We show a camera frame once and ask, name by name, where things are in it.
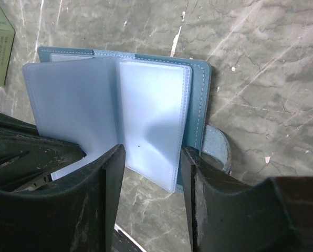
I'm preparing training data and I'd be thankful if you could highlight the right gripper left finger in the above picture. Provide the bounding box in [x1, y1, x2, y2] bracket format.
[0, 144, 126, 251]

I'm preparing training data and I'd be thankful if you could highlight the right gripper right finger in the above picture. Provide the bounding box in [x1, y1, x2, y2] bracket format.
[181, 147, 313, 251]

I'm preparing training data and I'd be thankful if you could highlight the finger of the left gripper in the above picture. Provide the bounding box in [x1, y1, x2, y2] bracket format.
[0, 113, 85, 192]

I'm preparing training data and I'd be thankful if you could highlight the blue card holder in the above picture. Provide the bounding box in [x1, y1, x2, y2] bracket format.
[23, 47, 231, 192]

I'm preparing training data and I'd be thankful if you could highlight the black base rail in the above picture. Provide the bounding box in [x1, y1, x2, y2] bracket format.
[111, 223, 147, 252]

